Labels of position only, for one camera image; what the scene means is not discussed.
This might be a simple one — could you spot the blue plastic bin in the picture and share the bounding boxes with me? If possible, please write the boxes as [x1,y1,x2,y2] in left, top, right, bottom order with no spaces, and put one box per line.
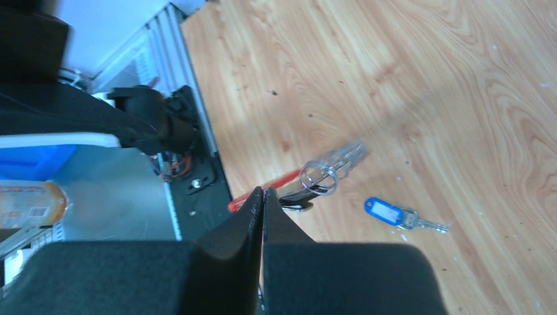
[1,144,78,181]

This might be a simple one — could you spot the blue tag key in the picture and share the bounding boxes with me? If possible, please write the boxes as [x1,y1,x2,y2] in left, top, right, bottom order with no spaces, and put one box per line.
[364,198,450,234]

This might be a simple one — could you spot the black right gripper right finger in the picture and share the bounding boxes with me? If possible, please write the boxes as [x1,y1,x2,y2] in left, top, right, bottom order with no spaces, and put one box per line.
[263,188,447,314]

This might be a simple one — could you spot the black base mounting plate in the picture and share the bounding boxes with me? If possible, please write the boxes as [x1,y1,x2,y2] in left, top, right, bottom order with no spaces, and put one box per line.
[163,85,234,242]

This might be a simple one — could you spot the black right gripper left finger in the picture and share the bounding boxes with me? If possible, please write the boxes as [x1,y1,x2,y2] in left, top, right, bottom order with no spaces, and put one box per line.
[1,187,264,314]

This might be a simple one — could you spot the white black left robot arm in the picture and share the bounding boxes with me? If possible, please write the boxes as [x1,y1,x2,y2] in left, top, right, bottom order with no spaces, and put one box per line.
[1,1,198,155]

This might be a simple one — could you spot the keyring holder with red handle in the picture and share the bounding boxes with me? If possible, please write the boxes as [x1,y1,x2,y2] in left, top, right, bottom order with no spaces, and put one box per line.
[227,138,370,214]

